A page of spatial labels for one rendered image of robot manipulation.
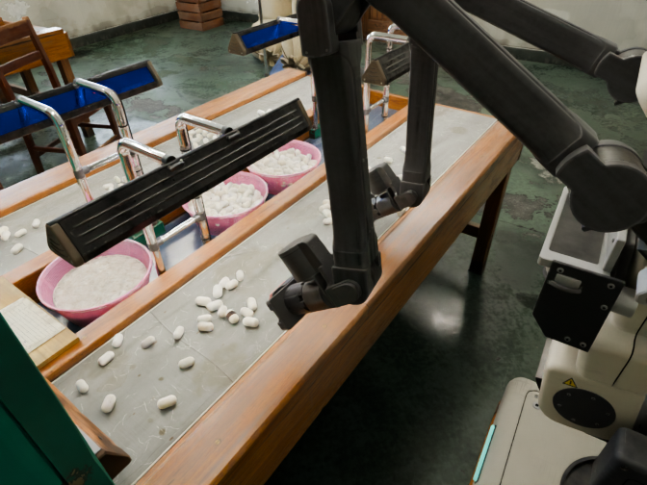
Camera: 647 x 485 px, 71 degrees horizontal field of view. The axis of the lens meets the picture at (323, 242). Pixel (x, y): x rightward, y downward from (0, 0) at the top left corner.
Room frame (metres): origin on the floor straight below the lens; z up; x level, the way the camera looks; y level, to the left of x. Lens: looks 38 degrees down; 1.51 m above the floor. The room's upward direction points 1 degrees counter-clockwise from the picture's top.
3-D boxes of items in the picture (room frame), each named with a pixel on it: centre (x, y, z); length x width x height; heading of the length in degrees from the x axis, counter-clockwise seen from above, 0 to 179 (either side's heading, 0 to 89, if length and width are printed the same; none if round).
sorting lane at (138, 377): (1.13, -0.07, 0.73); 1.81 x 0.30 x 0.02; 144
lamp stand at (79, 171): (1.10, 0.62, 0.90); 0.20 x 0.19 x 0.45; 144
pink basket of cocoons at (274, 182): (1.42, 0.14, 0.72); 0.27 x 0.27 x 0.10
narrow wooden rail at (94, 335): (1.23, 0.07, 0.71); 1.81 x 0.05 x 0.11; 144
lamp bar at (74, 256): (0.81, 0.24, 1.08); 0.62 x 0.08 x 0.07; 144
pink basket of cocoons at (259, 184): (1.19, 0.30, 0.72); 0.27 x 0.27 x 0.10
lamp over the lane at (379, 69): (1.59, -0.34, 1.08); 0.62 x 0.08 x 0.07; 144
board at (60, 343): (0.66, 0.69, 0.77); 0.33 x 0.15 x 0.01; 54
